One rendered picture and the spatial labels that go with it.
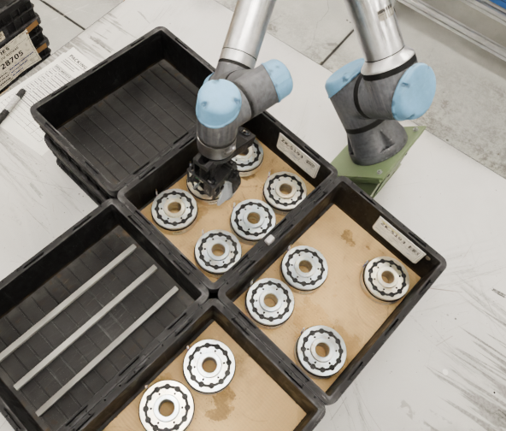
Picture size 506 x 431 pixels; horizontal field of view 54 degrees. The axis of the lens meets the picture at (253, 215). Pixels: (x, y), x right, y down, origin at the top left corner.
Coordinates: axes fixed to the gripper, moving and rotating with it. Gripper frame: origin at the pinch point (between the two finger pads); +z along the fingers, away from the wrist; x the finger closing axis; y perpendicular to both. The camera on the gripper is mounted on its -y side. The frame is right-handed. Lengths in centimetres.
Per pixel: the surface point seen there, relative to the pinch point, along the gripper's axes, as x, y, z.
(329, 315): 36.9, 9.0, 2.1
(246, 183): 3.5, -6.0, 2.1
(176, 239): 0.0, 15.6, 2.1
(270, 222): 14.6, 0.2, -0.9
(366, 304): 42.0, 1.7, 2.1
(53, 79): -64, -5, 15
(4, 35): -107, -16, 35
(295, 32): -53, -137, 85
